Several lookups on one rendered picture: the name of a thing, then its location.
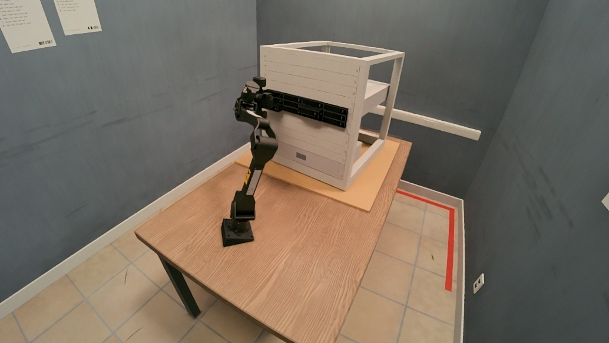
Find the tan flat board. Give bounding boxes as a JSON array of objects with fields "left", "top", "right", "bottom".
[{"left": 234, "top": 140, "right": 400, "bottom": 213}]

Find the white equipment rack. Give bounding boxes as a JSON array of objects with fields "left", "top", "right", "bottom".
[{"left": 260, "top": 41, "right": 405, "bottom": 191}]

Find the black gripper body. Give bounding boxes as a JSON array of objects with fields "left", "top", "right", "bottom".
[{"left": 253, "top": 76, "right": 267, "bottom": 118}]

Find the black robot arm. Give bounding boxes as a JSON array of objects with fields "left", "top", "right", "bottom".
[{"left": 228, "top": 81, "right": 278, "bottom": 236}]

